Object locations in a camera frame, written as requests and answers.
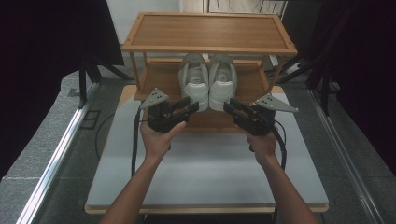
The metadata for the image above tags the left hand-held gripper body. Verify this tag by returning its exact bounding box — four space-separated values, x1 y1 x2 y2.
139 87 191 133

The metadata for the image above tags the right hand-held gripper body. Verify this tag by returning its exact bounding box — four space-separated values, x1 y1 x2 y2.
236 92 299 137

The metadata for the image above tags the white sneaker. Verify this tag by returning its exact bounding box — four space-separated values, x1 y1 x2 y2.
207 53 238 112
177 52 210 113

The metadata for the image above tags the wooden three-tier shoe rack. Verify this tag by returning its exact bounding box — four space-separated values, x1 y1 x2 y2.
120 11 299 134

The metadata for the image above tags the person's left hand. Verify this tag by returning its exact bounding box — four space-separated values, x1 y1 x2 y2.
139 120 187 163

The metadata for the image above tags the person's right hand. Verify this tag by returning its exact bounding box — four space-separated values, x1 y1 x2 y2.
241 124 280 167

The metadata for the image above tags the black tripod stand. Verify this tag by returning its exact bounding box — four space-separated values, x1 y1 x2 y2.
78 52 135 110
276 52 341 117

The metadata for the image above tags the dark curtain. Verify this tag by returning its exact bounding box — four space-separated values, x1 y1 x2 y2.
311 0 396 178
0 0 125 181

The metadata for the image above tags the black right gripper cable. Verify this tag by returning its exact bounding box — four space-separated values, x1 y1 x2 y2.
270 119 288 172

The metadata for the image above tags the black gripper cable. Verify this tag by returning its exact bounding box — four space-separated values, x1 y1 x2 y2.
130 104 149 177
270 119 288 172

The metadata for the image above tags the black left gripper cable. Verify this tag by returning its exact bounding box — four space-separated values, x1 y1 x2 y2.
130 104 149 177

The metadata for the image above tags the black floor cable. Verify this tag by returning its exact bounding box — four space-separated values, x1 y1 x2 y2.
94 112 116 161

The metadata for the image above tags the metal floor rail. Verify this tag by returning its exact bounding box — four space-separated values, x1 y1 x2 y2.
306 88 387 224
15 82 101 224

